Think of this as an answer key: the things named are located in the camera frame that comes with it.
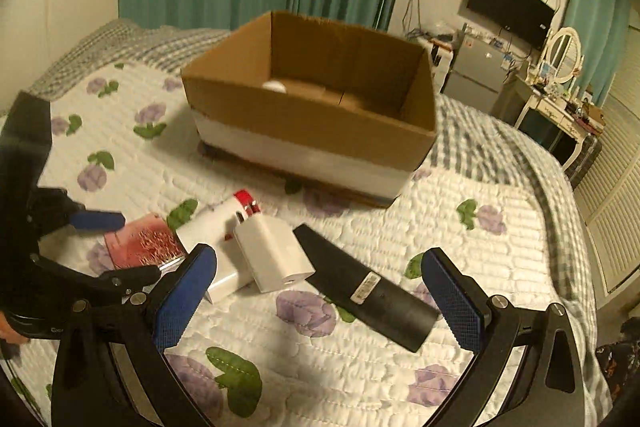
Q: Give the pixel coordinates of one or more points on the white oval mirror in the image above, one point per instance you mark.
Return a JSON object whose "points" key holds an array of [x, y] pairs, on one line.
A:
{"points": [[564, 53]]}

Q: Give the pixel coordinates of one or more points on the white round item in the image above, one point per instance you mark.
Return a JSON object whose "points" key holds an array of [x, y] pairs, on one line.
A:
{"points": [[275, 85]]}

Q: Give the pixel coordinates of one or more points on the brown cardboard box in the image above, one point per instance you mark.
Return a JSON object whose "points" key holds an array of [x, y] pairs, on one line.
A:
{"points": [[310, 107]]}

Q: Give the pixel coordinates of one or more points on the black wall television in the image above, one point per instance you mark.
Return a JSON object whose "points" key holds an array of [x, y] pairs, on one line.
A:
{"points": [[510, 7]]}

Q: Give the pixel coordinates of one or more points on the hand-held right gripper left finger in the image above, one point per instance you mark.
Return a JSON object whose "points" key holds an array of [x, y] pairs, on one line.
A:
{"points": [[182, 299]]}

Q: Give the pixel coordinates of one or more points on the small grey fridge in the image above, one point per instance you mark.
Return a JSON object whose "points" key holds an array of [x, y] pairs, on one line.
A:
{"points": [[472, 72]]}

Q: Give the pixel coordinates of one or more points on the white louvered closet doors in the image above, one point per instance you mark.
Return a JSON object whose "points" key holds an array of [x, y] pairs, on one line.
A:
{"points": [[612, 187]]}

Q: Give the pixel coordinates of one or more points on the dark floral cloth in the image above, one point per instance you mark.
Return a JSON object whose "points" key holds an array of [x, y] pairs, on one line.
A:
{"points": [[620, 357]]}

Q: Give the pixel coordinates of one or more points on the large white power adapter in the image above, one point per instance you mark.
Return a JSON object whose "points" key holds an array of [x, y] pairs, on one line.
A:
{"points": [[215, 227]]}

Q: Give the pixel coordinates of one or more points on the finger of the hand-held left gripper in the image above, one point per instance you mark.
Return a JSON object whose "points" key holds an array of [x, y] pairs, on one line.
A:
{"points": [[127, 277], [97, 220]]}

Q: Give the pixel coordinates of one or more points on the grey checked bed sheet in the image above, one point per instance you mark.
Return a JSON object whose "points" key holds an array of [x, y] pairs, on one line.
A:
{"points": [[525, 172]]}

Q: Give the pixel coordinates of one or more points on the small white charger plug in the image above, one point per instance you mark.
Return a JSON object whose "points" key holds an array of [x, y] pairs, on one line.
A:
{"points": [[272, 252]]}

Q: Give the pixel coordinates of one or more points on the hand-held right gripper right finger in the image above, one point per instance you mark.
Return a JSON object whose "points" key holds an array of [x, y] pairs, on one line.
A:
{"points": [[456, 302]]}

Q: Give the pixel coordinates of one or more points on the narrow green curtain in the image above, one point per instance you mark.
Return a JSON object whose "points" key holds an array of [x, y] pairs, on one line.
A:
{"points": [[597, 17]]}

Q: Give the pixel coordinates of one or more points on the small red white item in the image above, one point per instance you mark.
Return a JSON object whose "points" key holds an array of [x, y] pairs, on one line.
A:
{"points": [[246, 199]]}

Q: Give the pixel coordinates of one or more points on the person's left hand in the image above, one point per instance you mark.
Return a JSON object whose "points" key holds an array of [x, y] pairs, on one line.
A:
{"points": [[7, 328]]}

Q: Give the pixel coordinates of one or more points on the white dressing table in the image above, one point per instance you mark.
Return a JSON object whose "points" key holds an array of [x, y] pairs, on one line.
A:
{"points": [[555, 117]]}

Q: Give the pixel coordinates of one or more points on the white floral quilt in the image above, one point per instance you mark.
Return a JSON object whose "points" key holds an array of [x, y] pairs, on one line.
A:
{"points": [[325, 357]]}

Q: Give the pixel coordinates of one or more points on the pink pin brush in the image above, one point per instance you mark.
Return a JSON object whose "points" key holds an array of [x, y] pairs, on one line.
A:
{"points": [[145, 242]]}

